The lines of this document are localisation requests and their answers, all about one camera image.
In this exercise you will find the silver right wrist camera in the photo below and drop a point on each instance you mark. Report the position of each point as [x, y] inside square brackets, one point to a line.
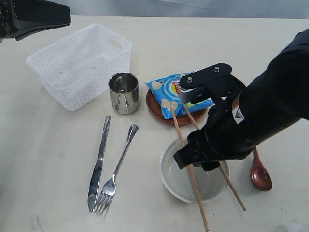
[212, 82]

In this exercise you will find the white ceramic bowl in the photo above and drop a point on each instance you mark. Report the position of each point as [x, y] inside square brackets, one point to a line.
[211, 184]

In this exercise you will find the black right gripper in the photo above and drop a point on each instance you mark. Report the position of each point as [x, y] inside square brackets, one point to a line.
[229, 134]

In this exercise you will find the dark red wooden spoon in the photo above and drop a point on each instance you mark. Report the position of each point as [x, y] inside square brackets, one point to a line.
[259, 175]

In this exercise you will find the light wooden chopstick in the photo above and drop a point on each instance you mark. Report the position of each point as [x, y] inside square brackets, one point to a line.
[191, 174]

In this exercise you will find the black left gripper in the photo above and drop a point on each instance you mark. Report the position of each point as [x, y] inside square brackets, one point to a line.
[22, 18]

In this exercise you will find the stainless steel cup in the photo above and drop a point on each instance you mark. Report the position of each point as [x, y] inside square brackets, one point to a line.
[124, 92]

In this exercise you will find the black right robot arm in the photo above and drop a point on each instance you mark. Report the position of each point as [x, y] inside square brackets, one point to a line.
[282, 89]

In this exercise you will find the white perforated plastic basket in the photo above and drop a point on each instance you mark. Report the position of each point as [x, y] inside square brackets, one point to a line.
[76, 69]

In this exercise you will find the blue chips bag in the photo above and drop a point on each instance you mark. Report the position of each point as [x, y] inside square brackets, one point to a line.
[166, 93]

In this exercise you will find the silver table knife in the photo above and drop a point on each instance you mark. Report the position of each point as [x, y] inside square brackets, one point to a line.
[96, 174]

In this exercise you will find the brown round plate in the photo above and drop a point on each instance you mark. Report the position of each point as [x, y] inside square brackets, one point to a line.
[155, 109]

